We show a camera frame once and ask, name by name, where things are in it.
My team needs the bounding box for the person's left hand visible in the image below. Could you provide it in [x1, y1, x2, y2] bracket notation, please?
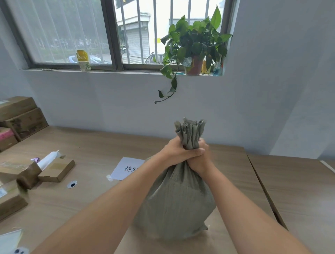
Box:
[159, 136, 206, 168]

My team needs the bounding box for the person's right hand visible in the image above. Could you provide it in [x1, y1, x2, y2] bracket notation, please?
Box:
[186, 138, 211, 178]

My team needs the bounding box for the green woven sack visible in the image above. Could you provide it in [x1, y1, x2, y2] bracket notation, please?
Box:
[133, 118, 216, 241]

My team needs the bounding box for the person's right forearm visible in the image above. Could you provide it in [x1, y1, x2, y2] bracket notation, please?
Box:
[200, 162, 312, 254]

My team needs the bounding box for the person's left forearm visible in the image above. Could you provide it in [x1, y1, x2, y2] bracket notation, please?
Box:
[30, 154, 173, 254]

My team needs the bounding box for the white paper sign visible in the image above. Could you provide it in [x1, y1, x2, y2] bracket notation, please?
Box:
[106, 156, 145, 182]

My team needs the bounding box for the blue glass bottle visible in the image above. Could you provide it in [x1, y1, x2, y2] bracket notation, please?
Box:
[212, 61, 223, 77]

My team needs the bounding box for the green potted plant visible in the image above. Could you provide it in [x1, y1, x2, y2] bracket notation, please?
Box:
[154, 5, 233, 105]

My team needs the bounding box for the white rolled sheet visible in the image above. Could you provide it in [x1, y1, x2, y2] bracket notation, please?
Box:
[36, 150, 61, 170]

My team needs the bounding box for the flat cardboard with white sheets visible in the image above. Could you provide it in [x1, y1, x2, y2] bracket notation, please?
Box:
[320, 160, 335, 174]

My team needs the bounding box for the yellow drink bottle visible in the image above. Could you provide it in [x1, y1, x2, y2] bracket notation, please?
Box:
[76, 50, 91, 72]

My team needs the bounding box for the dark framed barred window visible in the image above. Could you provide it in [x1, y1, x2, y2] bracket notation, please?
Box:
[0, 0, 237, 72]

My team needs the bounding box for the open brown cardboard box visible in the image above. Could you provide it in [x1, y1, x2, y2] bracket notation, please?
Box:
[0, 160, 42, 190]

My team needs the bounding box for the large plain cardboard box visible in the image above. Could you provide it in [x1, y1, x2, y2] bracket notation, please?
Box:
[0, 96, 38, 122]

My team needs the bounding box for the pink topped box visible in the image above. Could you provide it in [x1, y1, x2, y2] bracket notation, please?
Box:
[0, 127, 19, 152]

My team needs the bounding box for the white paper sheet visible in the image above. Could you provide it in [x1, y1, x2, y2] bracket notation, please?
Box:
[0, 228, 23, 254]

